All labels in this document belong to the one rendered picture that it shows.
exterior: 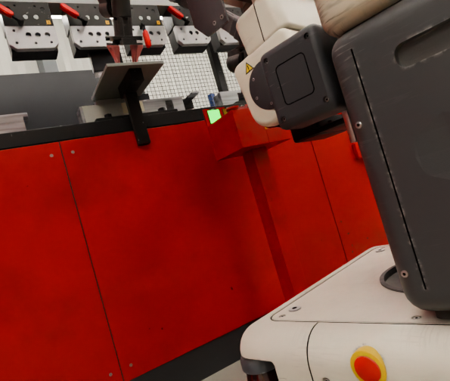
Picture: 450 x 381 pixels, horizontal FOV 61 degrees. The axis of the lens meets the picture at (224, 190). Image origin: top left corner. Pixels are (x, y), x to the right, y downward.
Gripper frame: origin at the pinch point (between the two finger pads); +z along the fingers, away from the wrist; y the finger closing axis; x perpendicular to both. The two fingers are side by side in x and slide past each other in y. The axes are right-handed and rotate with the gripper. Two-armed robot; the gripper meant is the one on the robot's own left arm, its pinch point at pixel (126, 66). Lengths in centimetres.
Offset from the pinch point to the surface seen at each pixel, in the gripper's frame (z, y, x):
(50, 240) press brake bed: 43, 34, 21
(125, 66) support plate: -0.7, 4.1, 10.0
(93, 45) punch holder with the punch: -5.8, 4.6, -19.0
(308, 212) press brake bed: 57, -59, 29
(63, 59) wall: 30, -90, -534
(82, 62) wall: 36, -121, -541
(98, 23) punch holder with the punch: -13.0, 0.5, -23.4
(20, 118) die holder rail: 14.7, 33.0, -9.2
